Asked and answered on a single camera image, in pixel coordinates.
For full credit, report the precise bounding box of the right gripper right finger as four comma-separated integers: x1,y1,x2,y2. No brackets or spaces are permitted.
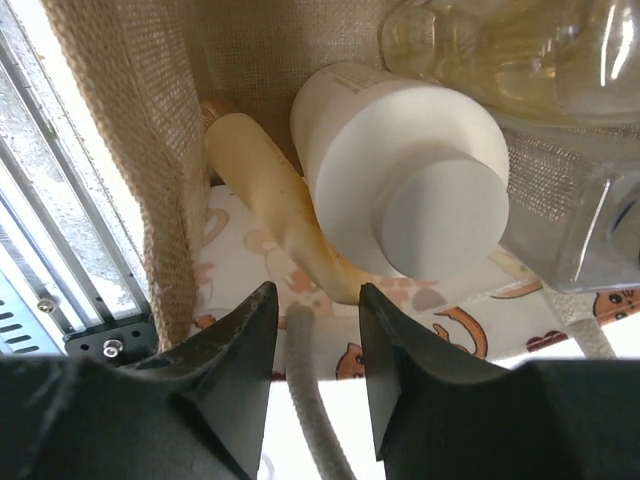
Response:
359,284,639,479

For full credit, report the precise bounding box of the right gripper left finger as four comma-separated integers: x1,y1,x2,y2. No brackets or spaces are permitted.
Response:
1,282,279,479

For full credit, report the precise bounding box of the beige squeeze tube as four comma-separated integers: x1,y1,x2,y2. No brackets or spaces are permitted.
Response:
200,97,371,305

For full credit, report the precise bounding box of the burlap canvas tote bag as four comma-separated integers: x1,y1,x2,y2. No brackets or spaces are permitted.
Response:
39,0,640,480

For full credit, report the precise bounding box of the white round cap bottle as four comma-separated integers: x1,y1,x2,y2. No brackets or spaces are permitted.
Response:
290,63,509,281

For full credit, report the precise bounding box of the clear square bottle rear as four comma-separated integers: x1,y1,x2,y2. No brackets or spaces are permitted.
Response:
494,112,639,292

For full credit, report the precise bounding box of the yellow liquid bottle white cap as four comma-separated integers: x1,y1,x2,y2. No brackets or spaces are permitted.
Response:
381,1,639,127

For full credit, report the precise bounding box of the aluminium mounting rail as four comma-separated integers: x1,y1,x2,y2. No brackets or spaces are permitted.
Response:
1,1,157,365

